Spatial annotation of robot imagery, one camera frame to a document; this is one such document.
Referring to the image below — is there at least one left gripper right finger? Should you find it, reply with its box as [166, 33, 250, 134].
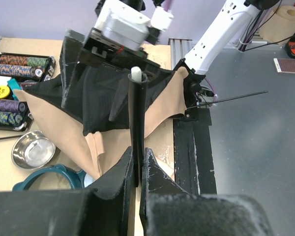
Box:
[139, 148, 273, 236]

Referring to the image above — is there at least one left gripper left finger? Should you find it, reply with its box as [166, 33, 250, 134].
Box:
[0, 148, 134, 236]

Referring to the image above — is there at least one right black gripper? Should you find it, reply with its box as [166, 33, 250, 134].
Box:
[60, 28, 160, 121]

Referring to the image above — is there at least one black tent pole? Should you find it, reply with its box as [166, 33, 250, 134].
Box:
[186, 90, 268, 110]
[128, 66, 148, 187]

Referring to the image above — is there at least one tan fabric pet tent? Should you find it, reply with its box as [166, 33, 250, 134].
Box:
[15, 66, 188, 178]

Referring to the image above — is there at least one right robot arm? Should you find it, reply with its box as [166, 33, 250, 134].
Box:
[60, 0, 276, 108]

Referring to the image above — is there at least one teal double pet bowl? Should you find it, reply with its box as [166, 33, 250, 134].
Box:
[12, 164, 95, 191]

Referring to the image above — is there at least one black poker chip case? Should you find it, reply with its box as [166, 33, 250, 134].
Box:
[0, 53, 56, 132]

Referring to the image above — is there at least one stainless steel bowl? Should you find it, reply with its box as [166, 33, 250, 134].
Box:
[11, 130, 57, 171]

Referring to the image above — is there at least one smartphone on floor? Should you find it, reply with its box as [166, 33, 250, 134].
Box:
[273, 58, 295, 74]

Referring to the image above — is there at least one brown paper roll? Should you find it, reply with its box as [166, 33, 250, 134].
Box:
[259, 5, 295, 45]

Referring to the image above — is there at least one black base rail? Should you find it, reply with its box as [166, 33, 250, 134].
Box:
[173, 108, 217, 195]

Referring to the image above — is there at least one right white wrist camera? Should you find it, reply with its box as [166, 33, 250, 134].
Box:
[94, 0, 174, 51]

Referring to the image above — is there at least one aluminium frame rail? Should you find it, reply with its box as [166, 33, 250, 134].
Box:
[168, 38, 192, 70]

